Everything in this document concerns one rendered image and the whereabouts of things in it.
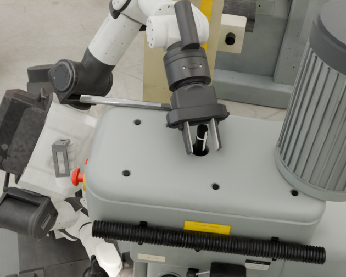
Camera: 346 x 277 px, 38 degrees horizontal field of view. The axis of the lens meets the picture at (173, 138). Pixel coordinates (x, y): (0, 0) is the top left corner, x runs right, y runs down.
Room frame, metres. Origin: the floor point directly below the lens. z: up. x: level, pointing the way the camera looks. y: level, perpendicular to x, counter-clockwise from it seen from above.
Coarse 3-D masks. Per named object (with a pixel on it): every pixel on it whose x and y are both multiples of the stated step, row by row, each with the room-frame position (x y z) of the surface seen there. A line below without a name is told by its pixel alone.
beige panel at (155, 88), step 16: (176, 0) 2.44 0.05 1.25; (192, 0) 2.44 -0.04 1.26; (208, 0) 2.43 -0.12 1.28; (208, 16) 2.43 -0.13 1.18; (144, 32) 2.45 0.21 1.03; (144, 48) 2.45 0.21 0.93; (160, 48) 2.44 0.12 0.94; (208, 48) 2.43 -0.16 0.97; (144, 64) 2.45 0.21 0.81; (160, 64) 2.44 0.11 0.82; (208, 64) 2.43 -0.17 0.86; (144, 80) 2.45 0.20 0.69; (160, 80) 2.44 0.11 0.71; (144, 96) 2.45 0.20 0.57; (160, 96) 2.44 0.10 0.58
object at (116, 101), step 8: (88, 96) 0.84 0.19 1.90; (96, 96) 0.84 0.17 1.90; (112, 104) 0.83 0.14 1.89; (120, 104) 0.82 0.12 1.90; (128, 104) 0.83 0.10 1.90; (136, 104) 0.83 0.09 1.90; (144, 104) 0.83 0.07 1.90; (152, 104) 0.83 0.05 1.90; (160, 104) 0.83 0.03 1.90; (168, 104) 0.84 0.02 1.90
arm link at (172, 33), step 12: (180, 0) 0.90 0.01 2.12; (180, 12) 0.88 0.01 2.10; (192, 12) 0.89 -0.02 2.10; (156, 24) 0.87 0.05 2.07; (168, 24) 0.88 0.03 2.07; (180, 24) 0.86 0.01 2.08; (192, 24) 0.86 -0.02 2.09; (156, 36) 0.86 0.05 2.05; (168, 36) 0.86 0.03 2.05; (180, 36) 0.85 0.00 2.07; (192, 36) 0.83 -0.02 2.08; (168, 48) 0.86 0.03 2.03; (180, 48) 0.83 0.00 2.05; (192, 48) 0.84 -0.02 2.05; (168, 60) 0.83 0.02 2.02
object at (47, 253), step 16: (32, 240) 1.32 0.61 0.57; (48, 240) 1.33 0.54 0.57; (64, 240) 1.34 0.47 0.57; (80, 240) 1.35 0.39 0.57; (112, 240) 1.36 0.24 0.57; (32, 256) 1.24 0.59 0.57; (48, 256) 1.25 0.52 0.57; (64, 256) 1.25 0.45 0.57; (80, 256) 1.26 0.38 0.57; (32, 272) 1.11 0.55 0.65; (48, 272) 1.15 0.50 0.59; (64, 272) 1.16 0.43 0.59; (80, 272) 1.17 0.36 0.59
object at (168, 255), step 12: (132, 252) 0.60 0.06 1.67; (144, 252) 0.60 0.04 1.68; (156, 252) 0.60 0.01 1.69; (168, 252) 0.60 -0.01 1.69; (180, 252) 0.60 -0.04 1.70; (192, 252) 0.60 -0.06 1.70; (204, 252) 0.60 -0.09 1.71; (216, 252) 0.59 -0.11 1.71; (168, 264) 0.60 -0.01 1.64; (180, 264) 0.60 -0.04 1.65; (192, 264) 0.60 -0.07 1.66; (204, 264) 0.60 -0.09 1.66; (240, 264) 0.59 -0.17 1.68; (252, 264) 0.59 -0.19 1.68; (264, 264) 0.59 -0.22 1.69; (276, 264) 0.59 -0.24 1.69; (264, 276) 0.59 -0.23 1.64; (276, 276) 0.59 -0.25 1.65
